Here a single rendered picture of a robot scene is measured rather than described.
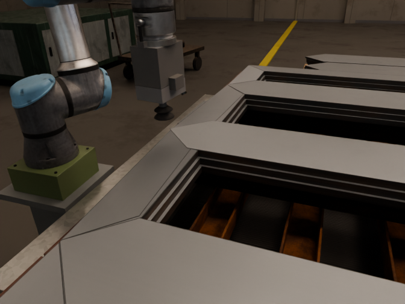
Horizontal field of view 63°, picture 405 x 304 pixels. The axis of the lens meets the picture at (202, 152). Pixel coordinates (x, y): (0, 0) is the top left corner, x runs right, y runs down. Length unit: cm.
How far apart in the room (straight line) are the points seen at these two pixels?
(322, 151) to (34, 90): 72
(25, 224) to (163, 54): 169
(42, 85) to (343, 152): 76
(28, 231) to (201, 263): 169
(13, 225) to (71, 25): 144
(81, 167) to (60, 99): 21
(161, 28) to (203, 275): 41
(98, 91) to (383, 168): 76
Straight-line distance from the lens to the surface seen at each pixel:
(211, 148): 78
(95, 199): 98
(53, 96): 97
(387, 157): 84
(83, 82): 100
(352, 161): 78
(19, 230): 214
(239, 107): 109
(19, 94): 96
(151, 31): 62
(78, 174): 103
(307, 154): 78
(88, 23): 505
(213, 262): 49
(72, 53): 101
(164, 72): 63
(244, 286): 47
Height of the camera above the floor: 122
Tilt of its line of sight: 28 degrees down
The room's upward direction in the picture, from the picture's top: 1 degrees counter-clockwise
